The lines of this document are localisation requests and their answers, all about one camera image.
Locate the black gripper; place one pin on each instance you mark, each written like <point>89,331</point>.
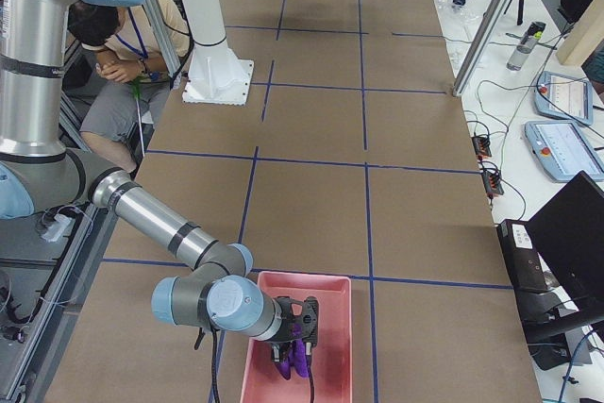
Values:
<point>281,331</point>

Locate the purple microfiber cloth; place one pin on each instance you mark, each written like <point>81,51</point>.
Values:
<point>294,358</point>

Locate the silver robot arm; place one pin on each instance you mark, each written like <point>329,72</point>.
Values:
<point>38,173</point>

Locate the black box device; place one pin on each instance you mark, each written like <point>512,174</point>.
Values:
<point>521,258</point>

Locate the lower black orange connector box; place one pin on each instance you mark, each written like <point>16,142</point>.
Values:
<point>492,182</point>

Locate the black orange connector box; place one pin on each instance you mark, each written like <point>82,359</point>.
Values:
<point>492,182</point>
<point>481,146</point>

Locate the upper black orange connector box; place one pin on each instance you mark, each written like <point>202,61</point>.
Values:
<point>481,146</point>

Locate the pink plastic tray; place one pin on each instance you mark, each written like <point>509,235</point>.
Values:
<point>331,359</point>

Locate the white power strip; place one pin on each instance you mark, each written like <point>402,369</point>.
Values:
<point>56,228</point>

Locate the black computer monitor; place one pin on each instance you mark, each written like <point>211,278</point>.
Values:
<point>567,232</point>

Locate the seated person beige shirt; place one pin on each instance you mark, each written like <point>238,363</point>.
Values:
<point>136,73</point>

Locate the lower teach pendant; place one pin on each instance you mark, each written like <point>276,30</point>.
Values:
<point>563,150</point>

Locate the teach pendant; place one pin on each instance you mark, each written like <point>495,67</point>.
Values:
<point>563,150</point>
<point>564,97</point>

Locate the upper teach pendant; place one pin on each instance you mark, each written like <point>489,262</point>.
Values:
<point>564,97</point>

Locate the clear grey water bottle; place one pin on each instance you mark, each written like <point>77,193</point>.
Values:
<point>525,46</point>

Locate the black mini tripod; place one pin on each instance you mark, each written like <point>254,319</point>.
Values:
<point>520,11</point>

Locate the white mast base plate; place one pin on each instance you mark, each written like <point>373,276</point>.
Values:
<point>217,76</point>

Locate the aluminium frame post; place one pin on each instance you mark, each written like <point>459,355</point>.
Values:
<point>478,45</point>

